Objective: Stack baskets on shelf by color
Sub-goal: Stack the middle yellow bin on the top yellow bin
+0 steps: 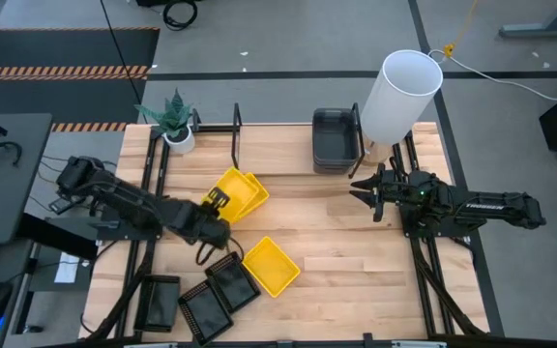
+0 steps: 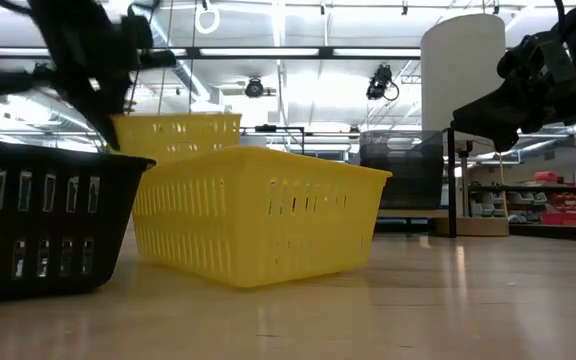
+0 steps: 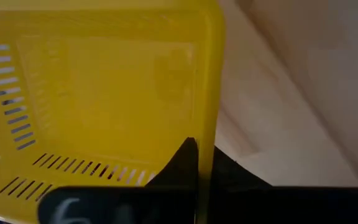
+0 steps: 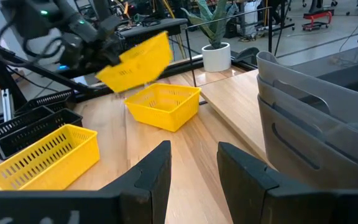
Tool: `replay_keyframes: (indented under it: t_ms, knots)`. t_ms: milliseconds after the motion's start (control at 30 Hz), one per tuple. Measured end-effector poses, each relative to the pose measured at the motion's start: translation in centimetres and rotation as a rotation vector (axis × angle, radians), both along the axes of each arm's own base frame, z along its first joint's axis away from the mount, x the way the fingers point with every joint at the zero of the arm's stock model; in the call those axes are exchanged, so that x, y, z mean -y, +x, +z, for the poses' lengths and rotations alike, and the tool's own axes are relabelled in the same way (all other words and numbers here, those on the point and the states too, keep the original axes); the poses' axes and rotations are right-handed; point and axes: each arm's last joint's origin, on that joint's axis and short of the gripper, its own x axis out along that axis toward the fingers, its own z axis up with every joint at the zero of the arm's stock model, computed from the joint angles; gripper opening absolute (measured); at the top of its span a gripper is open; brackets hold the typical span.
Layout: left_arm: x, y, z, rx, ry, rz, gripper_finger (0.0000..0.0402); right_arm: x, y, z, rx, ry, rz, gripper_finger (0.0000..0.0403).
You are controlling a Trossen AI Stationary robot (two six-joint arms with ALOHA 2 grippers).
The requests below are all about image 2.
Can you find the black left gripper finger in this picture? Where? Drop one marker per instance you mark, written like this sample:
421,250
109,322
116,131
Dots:
105,120

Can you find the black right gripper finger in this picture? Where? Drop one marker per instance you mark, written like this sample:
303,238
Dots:
493,117
503,140

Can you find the black plastic basket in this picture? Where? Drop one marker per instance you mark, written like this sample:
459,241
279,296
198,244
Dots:
43,225

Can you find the storage shelf with red bins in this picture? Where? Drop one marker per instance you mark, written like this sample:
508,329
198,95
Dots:
568,205

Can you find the black round hanging camera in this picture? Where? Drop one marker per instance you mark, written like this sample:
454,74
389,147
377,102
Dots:
254,88

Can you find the white lamp with wooden base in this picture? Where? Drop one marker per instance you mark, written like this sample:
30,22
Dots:
460,75

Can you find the white cylindrical tank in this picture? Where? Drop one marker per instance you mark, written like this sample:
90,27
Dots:
254,141

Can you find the translucent gray plastic basket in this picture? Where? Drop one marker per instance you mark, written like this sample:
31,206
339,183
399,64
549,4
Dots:
402,140
402,200

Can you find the yellow plastic basket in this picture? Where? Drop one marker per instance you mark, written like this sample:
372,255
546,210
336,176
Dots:
248,215
183,135

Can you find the black overhead frame bar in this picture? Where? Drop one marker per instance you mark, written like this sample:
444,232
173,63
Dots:
325,52

